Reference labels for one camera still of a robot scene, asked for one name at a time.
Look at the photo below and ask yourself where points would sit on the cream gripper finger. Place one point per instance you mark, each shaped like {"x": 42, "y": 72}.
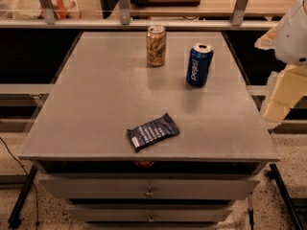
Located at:
{"x": 284, "y": 91}
{"x": 266, "y": 41}

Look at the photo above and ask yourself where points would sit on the metal shelf rail frame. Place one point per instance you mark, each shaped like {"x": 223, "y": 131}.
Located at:
{"x": 209, "y": 15}

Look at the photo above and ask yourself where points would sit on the gold patterned soda can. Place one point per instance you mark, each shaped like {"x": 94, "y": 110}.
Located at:
{"x": 156, "y": 45}

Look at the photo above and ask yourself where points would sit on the dark blue snack wrapper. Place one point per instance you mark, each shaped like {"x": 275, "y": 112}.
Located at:
{"x": 152, "y": 132}

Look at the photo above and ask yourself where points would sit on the upper grey drawer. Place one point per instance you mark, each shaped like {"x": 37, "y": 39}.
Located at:
{"x": 225, "y": 188}

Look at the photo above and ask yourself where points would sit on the grey drawer cabinet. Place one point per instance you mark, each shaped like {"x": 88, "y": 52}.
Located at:
{"x": 106, "y": 87}

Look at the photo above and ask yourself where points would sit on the lower grey drawer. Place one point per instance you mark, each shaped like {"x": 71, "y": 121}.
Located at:
{"x": 149, "y": 213}

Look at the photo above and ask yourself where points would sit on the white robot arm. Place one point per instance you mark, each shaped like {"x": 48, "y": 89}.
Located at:
{"x": 289, "y": 41}

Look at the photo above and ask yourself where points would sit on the grey drawer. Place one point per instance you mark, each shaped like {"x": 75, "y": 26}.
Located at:
{"x": 225, "y": 188}
{"x": 149, "y": 213}

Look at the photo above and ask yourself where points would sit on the blue pepsi can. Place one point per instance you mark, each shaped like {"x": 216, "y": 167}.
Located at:
{"x": 198, "y": 65}

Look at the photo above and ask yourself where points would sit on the orange white plastic bag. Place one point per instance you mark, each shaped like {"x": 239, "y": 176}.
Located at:
{"x": 66, "y": 9}

